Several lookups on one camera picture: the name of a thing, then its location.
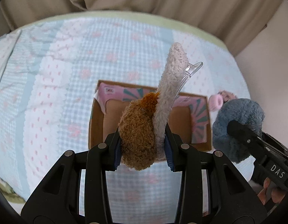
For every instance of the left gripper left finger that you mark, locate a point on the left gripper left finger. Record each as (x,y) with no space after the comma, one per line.
(100,159)

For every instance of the brown and grey plush clip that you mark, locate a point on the brown and grey plush clip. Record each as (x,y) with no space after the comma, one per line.
(143,122)

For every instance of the pink fluffy scrunchie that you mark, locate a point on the pink fluffy scrunchie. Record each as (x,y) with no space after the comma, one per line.
(215,102)

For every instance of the open cardboard box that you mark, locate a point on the open cardboard box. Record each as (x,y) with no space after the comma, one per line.
(117,105)

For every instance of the blue pink checkered blanket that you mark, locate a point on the blue pink checkered blanket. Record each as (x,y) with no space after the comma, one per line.
(48,76)

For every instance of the person's right hand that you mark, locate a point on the person's right hand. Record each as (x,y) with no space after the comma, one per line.
(276,193)

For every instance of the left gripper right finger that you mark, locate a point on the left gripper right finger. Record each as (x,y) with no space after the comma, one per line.
(184,158)

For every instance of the blue fluffy scrunchie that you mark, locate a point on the blue fluffy scrunchie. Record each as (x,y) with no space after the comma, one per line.
(244,111)

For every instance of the mauve fabric bow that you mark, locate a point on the mauve fabric bow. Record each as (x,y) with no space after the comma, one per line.
(227,96)

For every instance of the beige curtain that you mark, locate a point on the beige curtain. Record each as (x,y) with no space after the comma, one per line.
(235,22)

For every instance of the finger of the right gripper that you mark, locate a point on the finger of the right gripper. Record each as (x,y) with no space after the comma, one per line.
(245,137)

